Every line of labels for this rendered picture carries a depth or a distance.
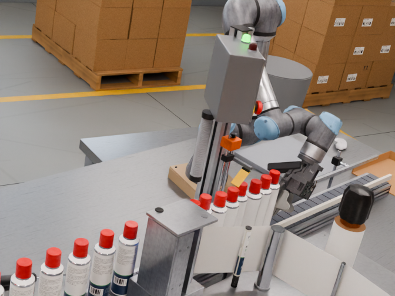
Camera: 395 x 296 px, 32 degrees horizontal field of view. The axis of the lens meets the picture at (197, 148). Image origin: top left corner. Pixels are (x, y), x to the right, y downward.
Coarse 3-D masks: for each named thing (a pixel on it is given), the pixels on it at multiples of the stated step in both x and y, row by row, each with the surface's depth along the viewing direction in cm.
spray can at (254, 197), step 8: (256, 184) 198; (248, 192) 200; (256, 192) 199; (248, 200) 199; (256, 200) 199; (248, 208) 200; (256, 208) 201; (248, 216) 201; (256, 216) 203; (248, 224) 202
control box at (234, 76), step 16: (224, 48) 178; (240, 48) 179; (224, 64) 177; (240, 64) 174; (256, 64) 175; (208, 80) 191; (224, 80) 176; (240, 80) 177; (256, 80) 177; (208, 96) 190; (224, 96) 178; (240, 96) 179; (256, 96) 180; (224, 112) 180; (240, 112) 181
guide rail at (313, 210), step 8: (384, 176) 260; (368, 184) 251; (376, 184) 256; (336, 200) 236; (312, 208) 226; (320, 208) 229; (296, 216) 220; (304, 216) 223; (280, 224) 213; (288, 224) 217
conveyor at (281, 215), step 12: (360, 180) 261; (372, 180) 263; (336, 192) 248; (300, 204) 235; (312, 204) 237; (336, 204) 240; (276, 216) 224; (288, 216) 226; (312, 216) 229; (288, 228) 219
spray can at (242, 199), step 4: (240, 184) 195; (244, 184) 196; (240, 188) 195; (244, 188) 195; (240, 192) 196; (244, 192) 196; (240, 196) 196; (244, 196) 197; (240, 200) 196; (244, 200) 196; (240, 204) 196; (244, 204) 197; (240, 208) 197; (244, 208) 198; (240, 212) 198; (244, 212) 199; (236, 216) 198; (240, 216) 198; (236, 220) 199; (240, 220) 199; (236, 224) 199; (240, 224) 201
